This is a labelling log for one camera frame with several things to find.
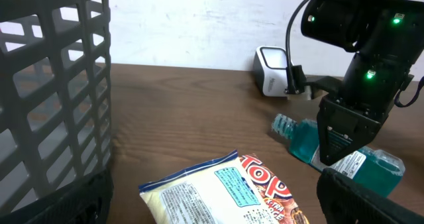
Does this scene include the orange candy bar wrapper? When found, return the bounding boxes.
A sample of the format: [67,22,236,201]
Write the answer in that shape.
[239,154,309,224]

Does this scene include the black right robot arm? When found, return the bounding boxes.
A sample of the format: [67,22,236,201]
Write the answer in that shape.
[301,0,423,165]

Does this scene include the white snack bag blue edges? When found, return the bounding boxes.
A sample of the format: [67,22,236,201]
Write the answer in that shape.
[138,150,277,224]

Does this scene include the grey plastic basket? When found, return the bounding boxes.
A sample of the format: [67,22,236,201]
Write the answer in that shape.
[1,0,111,215]

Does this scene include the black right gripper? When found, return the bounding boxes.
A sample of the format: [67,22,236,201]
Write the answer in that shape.
[317,68,423,224]

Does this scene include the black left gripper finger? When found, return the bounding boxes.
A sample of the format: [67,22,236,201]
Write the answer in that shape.
[1,169,114,224]

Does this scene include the teal mouthwash bottle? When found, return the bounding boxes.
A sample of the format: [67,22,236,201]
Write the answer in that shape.
[271,114,405,197]

